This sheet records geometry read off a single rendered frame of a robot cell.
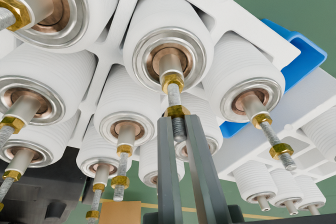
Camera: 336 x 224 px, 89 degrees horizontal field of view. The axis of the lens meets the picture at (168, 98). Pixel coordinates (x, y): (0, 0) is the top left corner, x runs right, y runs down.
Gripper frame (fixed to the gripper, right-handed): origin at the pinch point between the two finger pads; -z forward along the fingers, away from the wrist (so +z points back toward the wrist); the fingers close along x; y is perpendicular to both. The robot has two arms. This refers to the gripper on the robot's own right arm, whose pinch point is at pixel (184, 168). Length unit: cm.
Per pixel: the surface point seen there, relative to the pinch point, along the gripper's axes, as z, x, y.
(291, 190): -12, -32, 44
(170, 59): -10.0, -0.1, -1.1
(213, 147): -10.8, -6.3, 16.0
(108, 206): -34, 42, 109
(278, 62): -18.2, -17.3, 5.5
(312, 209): -10, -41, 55
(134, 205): -34, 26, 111
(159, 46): -10.9, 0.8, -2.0
